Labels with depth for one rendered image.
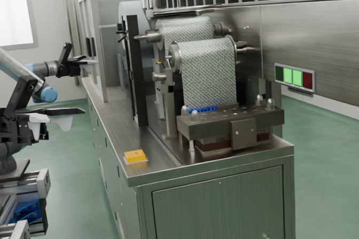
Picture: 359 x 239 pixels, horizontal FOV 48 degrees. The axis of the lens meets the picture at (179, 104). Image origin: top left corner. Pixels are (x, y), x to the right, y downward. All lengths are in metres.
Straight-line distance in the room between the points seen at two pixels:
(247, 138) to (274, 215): 0.34
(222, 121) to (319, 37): 0.47
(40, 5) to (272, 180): 5.96
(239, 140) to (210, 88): 0.28
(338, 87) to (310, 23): 0.23
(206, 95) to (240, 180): 0.38
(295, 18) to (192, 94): 0.52
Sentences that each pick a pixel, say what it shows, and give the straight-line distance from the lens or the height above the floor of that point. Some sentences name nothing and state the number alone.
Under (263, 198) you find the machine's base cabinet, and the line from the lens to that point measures 1.67.
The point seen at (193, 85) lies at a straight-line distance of 1.69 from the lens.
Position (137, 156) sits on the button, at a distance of 1.56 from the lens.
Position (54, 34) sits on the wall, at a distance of 7.15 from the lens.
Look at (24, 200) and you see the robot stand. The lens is 1.96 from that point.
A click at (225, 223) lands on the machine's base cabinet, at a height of 0.63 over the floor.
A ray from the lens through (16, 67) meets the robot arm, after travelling 1.91.
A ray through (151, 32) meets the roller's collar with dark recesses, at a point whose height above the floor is 1.35.
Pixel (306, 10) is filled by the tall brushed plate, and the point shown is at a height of 1.41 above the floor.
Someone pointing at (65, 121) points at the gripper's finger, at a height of 1.20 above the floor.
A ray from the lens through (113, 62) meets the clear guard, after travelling 2.65.
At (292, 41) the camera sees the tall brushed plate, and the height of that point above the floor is 1.31.
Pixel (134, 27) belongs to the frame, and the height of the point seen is 1.38.
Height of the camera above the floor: 1.46
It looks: 13 degrees down
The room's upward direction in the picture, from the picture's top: 5 degrees counter-clockwise
